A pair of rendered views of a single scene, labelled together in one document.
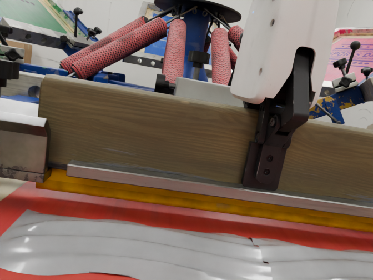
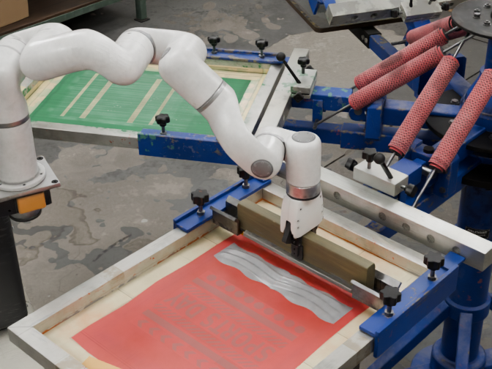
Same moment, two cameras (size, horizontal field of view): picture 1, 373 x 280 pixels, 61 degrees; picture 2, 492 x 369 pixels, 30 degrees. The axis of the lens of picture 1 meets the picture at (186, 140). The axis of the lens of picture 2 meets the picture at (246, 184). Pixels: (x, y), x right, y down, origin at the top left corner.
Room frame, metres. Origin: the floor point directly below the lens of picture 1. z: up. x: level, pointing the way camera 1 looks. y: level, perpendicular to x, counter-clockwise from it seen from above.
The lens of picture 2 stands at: (-0.89, -1.28, 2.26)
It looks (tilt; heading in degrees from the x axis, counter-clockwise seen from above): 32 degrees down; 50
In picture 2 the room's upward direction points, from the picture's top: 1 degrees counter-clockwise
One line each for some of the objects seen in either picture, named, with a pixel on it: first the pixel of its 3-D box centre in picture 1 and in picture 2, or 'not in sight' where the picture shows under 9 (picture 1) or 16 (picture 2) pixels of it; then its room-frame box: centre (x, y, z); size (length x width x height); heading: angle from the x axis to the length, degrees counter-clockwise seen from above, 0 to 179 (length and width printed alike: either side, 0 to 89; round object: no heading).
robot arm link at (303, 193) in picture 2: not in sight; (305, 182); (0.29, -0.06, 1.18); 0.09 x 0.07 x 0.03; 7
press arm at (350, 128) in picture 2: not in sight; (279, 129); (0.75, 0.54, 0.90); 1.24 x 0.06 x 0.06; 127
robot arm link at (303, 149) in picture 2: not in sight; (286, 154); (0.27, -0.03, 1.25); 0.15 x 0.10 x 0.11; 129
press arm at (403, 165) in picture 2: not in sight; (392, 183); (0.64, -0.02, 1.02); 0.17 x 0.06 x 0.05; 7
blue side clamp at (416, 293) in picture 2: not in sight; (409, 305); (0.35, -0.33, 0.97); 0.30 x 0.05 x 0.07; 7
